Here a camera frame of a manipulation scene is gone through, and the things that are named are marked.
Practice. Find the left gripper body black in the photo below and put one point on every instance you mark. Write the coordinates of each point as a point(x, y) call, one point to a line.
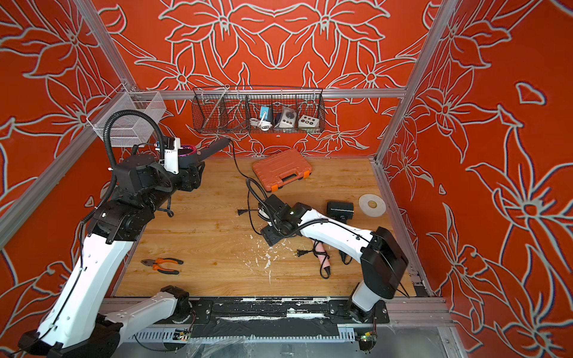
point(186, 180)

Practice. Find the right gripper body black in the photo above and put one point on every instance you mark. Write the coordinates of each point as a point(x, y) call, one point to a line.
point(271, 234)

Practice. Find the black hair dryer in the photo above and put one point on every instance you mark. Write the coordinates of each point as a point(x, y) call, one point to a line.
point(201, 152)

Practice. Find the dark green hair dryer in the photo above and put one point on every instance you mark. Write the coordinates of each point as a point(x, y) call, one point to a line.
point(340, 211)

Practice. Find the pink hair dryer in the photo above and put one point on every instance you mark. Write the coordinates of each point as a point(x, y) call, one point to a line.
point(324, 264)

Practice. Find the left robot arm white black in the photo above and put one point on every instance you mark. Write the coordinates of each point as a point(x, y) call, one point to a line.
point(140, 186)

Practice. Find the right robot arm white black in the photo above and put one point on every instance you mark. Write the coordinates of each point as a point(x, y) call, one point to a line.
point(383, 262)

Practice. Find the orange plastic tool case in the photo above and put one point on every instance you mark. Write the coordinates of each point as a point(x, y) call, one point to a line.
point(280, 169)

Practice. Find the blue white small box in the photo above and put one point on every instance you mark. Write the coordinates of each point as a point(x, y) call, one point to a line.
point(265, 114)

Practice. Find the white tape roll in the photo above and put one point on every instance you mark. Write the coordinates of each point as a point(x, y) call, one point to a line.
point(372, 205)

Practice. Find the white round adapter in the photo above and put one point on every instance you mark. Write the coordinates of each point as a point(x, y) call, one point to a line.
point(287, 118)

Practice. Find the white power strip cube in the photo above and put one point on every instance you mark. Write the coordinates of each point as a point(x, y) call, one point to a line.
point(308, 123)

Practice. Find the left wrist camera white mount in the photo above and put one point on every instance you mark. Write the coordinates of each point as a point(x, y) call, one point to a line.
point(171, 156)

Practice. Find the clear acrylic wall bin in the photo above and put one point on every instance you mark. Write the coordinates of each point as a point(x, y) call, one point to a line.
point(129, 130)

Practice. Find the black wire wall basket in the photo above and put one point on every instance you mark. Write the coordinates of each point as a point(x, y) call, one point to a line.
point(235, 109)

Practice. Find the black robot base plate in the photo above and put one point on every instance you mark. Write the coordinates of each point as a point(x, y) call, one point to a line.
point(275, 318)

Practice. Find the orange handled pliers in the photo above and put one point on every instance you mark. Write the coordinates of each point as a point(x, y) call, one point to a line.
point(159, 265)

